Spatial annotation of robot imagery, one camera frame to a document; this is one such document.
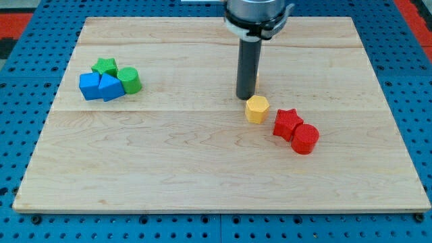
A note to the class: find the black clamp ring mount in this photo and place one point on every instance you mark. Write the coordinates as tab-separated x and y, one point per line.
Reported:
253	22

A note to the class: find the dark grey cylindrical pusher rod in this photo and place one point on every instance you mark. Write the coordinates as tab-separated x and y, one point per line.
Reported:
248	63

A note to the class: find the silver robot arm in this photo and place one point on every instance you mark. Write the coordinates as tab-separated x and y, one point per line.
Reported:
253	21

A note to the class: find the yellow hexagon block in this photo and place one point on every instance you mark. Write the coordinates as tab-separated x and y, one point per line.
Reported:
257	109

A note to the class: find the red star block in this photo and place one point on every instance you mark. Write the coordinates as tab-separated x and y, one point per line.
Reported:
286	121

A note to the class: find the red cylinder block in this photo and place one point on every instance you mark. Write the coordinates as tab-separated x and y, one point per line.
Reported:
305	138

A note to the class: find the wooden board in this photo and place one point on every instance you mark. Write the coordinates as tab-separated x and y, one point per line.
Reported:
182	144

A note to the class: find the green cylinder block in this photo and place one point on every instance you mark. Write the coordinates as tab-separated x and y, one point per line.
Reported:
130	80

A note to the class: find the blue triangle block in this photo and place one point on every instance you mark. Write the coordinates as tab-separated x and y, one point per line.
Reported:
110	88

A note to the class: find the green star block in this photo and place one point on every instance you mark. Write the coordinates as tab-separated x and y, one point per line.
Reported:
105	66

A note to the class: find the blue cube block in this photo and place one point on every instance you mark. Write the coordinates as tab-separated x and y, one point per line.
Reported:
89	86

